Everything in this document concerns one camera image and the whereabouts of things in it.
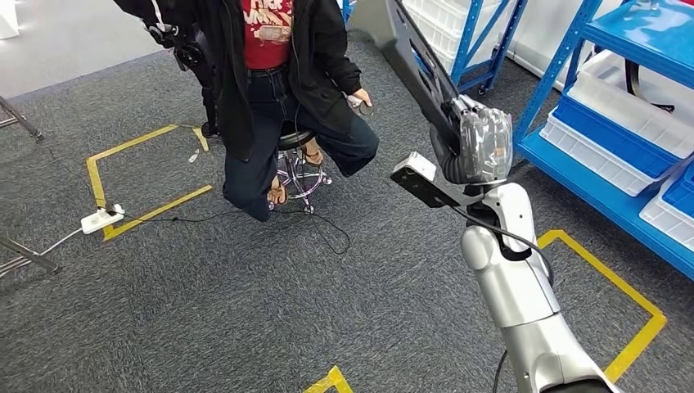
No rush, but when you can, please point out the black floor cable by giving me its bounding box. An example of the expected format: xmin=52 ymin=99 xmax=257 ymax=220
xmin=110 ymin=206 xmax=354 ymax=256

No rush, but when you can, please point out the grey handheld controller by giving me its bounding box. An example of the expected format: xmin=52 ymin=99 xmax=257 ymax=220
xmin=346 ymin=97 xmax=376 ymax=118

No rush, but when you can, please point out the black equipment stand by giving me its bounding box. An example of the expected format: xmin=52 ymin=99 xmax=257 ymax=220
xmin=172 ymin=24 xmax=223 ymax=139

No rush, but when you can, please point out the black curved part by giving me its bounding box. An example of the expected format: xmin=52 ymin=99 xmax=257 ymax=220
xmin=623 ymin=58 xmax=676 ymax=114

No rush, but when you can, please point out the white box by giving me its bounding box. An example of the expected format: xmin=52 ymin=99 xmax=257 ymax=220
xmin=0 ymin=0 xmax=20 ymax=40

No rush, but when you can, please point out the translucent white storage crate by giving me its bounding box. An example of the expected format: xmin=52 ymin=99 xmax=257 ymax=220
xmin=403 ymin=0 xmax=511 ymax=75

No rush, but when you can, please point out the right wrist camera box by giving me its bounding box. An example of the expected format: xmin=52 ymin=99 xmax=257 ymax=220
xmin=390 ymin=151 xmax=462 ymax=210

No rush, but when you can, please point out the grey metal stand leg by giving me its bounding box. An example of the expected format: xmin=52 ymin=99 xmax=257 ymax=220
xmin=0 ymin=234 xmax=61 ymax=278
xmin=0 ymin=94 xmax=46 ymax=143

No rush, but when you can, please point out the person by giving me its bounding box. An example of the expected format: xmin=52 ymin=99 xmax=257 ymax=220
xmin=110 ymin=0 xmax=381 ymax=224

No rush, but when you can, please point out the yellow floor tape square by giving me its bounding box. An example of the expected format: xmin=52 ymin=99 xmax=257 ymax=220
xmin=536 ymin=229 xmax=668 ymax=385
xmin=86 ymin=123 xmax=214 ymax=242

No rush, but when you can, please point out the black plastic frame part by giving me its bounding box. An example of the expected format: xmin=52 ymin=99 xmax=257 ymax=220
xmin=379 ymin=0 xmax=467 ymax=147

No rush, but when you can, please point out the person's left hand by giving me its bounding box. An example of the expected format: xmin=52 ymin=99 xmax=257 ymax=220
xmin=346 ymin=88 xmax=375 ymax=107

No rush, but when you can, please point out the black stool chrome base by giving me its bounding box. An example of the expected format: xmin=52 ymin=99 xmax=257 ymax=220
xmin=268 ymin=129 xmax=333 ymax=215

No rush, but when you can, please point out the white power strip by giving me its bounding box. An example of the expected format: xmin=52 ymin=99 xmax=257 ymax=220
xmin=81 ymin=204 xmax=126 ymax=235

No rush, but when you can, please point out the white power cord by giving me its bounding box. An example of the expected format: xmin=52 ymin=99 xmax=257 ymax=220
xmin=0 ymin=228 xmax=85 ymax=273

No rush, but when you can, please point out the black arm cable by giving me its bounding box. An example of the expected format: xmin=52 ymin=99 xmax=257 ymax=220
xmin=453 ymin=206 xmax=554 ymax=393

